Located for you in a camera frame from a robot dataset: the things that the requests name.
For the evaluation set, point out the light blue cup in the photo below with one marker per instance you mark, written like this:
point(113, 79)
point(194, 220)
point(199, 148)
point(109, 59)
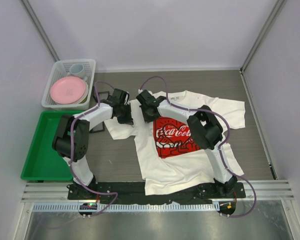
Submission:
point(78, 70)

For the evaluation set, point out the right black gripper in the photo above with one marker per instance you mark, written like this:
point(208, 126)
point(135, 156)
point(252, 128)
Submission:
point(147, 119)

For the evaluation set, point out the white plastic basket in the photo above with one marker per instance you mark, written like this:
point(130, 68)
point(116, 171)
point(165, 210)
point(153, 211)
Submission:
point(60, 70)

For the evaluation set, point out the yellow-green plate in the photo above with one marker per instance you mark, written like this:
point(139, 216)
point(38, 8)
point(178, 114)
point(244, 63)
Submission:
point(85, 95)

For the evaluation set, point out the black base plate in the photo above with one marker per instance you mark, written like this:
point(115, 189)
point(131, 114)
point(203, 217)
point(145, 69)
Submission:
point(130, 193)

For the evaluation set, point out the pink plate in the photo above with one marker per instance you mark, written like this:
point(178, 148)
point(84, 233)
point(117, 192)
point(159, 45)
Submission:
point(67, 90)

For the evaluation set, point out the black box with orange brooch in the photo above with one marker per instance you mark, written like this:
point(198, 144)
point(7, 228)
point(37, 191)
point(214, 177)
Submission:
point(103, 95)

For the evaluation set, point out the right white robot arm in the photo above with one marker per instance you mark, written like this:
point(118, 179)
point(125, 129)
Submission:
point(205, 130)

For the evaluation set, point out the white slotted cable duct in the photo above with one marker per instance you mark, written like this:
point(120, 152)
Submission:
point(87, 207)

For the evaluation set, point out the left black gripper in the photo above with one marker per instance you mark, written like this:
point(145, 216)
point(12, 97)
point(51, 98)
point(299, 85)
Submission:
point(128, 120)

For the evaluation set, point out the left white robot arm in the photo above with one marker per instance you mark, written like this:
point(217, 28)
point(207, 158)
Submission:
point(71, 139)

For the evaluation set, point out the white printed t-shirt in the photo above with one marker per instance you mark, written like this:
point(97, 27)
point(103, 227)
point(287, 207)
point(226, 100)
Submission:
point(169, 159)

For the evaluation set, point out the green plastic tray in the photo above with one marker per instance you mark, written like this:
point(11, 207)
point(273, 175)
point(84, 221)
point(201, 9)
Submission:
point(42, 162)

